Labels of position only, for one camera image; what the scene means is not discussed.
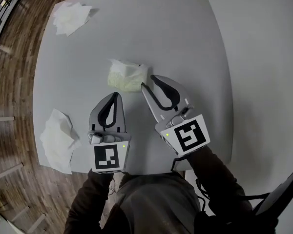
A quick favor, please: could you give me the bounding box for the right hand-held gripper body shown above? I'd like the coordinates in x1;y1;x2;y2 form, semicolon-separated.
154;105;211;158

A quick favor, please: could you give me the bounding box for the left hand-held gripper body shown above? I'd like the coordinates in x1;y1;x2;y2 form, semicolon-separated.
87;130;132;174

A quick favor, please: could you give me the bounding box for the clear plastic bag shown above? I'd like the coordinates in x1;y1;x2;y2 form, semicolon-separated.
107;58;149;93

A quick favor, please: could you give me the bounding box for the white paper sheet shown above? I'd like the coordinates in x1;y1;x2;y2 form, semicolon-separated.
108;58;129;76

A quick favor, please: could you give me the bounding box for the person's right forearm dark sleeve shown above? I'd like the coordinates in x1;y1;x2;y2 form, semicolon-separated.
185;144;279;234

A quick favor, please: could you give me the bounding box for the person's left forearm dark sleeve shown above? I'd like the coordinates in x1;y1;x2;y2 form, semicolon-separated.
63;168;114;234

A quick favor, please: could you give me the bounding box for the loose pile of white tissues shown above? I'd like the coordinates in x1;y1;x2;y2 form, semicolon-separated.
39;108;83;175
51;0;100;37

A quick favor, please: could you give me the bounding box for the grey table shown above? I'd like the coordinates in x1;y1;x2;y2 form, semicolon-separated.
32;0;234;176

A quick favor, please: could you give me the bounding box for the person's grey shirt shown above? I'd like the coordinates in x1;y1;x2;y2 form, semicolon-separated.
100;172;202;234

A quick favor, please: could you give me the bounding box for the wooden table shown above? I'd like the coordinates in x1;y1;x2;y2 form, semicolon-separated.
0;163;24;181

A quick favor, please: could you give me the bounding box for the black flat device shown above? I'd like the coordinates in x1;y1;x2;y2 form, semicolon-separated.
252;164;293;216

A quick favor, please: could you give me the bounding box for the black metal railing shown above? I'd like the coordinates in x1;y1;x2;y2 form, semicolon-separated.
0;0;31;56

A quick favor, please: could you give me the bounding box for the black cable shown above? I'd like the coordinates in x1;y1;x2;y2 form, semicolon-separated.
170;158;271;212
108;173;118;196

